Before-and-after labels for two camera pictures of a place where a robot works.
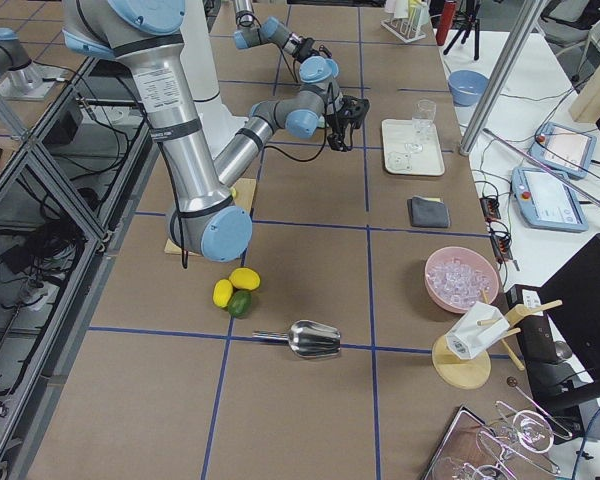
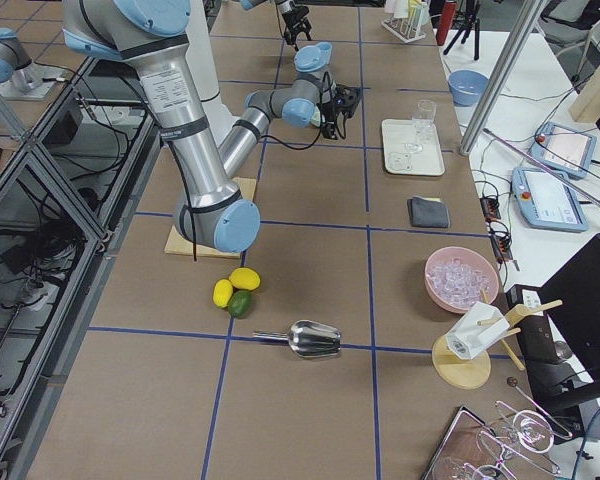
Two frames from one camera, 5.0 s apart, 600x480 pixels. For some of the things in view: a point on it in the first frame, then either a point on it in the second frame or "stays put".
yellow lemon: [245, 278] stays put
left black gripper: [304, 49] → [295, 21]
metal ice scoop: [307, 339] stays put
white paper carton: [467, 339] stays put
